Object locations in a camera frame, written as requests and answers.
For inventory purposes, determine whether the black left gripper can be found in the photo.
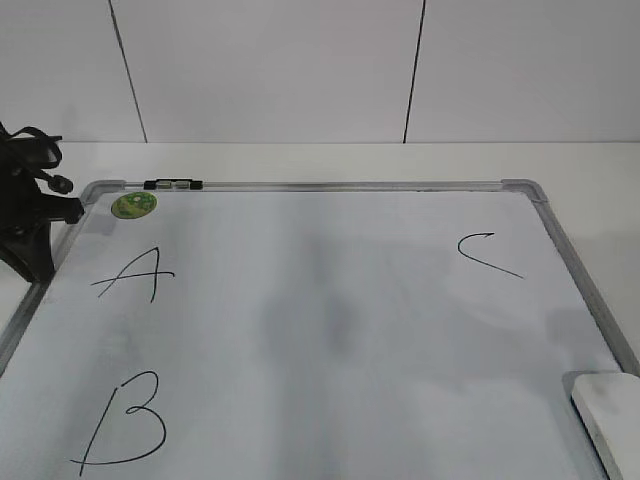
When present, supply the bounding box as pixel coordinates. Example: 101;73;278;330
1;126;84;283

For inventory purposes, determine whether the white rectangular board eraser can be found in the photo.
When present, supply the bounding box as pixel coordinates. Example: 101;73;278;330
571;373;639;480

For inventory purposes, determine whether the green round magnet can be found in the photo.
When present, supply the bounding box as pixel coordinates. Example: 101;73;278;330
111;192;158;220

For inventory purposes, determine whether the white whiteboard with aluminium frame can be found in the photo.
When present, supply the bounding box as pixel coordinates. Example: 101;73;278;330
1;180;638;479

